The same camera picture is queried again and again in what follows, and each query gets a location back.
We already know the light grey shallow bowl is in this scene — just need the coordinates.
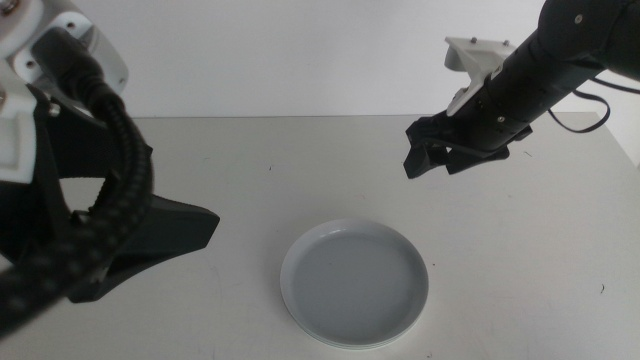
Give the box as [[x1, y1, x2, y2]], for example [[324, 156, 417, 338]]
[[279, 217, 430, 350]]

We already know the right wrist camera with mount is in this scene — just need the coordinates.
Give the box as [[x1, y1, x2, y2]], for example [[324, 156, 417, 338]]
[[444, 35, 517, 118]]

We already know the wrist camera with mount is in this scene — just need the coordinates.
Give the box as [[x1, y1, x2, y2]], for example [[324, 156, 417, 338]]
[[444, 35, 517, 118], [0, 0, 130, 184]]

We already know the thick black braided cable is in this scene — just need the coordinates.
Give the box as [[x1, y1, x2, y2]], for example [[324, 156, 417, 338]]
[[0, 27, 155, 336]]

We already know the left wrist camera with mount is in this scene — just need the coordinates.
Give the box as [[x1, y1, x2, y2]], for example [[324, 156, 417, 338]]
[[0, 0, 130, 184]]

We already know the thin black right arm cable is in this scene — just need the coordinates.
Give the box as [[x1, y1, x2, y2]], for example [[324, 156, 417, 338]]
[[547, 74, 640, 135]]

